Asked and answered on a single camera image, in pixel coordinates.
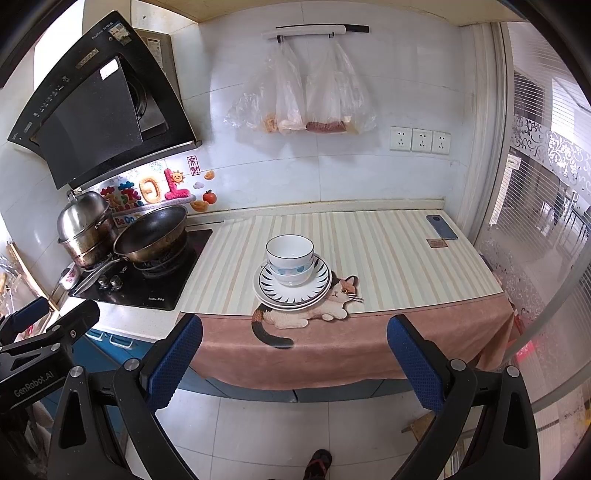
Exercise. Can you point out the black range hood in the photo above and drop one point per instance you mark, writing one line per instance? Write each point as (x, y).
(92, 115)

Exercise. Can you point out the wooden stool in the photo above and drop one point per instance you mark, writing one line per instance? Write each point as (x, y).
(418, 427)

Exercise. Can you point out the white bowl dark rim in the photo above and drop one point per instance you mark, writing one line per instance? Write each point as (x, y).
(290, 249)

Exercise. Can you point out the dark frying pan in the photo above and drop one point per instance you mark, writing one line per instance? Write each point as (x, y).
(147, 230)

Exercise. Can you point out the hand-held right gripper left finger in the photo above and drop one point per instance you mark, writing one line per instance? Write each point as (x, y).
(178, 355)

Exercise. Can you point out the steel steamer pot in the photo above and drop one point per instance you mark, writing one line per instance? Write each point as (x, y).
(85, 221)

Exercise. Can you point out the beige wall cabinet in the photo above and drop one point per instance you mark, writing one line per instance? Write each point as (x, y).
(323, 7)

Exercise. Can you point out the white bowl red blue print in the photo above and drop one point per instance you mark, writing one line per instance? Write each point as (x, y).
(291, 276)

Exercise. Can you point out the small brown card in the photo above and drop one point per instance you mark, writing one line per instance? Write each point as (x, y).
(437, 243)

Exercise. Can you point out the clear plastic bag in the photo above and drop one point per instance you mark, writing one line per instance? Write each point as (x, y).
(291, 92)
(337, 92)
(249, 106)

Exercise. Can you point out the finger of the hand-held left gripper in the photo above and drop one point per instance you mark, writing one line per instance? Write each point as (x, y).
(76, 318)
(30, 314)

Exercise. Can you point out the white plate blue leaf pattern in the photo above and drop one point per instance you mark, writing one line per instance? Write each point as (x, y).
(320, 287)

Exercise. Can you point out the person's sandalled foot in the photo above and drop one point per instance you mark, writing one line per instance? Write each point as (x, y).
(317, 464)

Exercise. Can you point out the striped cat mat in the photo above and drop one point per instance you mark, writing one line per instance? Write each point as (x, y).
(392, 258)

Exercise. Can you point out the colourful wall stickers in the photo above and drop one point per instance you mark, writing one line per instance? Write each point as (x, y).
(152, 189)

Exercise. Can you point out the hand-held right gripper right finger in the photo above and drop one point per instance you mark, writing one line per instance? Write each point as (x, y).
(413, 360)

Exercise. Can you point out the blue smartphone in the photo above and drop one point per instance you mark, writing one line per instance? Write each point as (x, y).
(442, 227)

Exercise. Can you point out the frosted glass sliding door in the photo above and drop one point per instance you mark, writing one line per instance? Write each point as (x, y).
(531, 277)

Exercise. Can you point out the blue kitchen cabinet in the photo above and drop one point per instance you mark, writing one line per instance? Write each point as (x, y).
(115, 350)

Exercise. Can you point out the plain white plate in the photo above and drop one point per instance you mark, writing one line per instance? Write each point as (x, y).
(291, 306)

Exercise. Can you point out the white wall socket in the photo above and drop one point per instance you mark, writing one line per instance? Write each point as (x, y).
(422, 141)
(400, 138)
(441, 142)

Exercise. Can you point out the small printed saucepan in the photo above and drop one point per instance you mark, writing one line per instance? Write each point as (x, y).
(70, 275)

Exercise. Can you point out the black gas stove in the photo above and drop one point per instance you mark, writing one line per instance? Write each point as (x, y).
(157, 290)

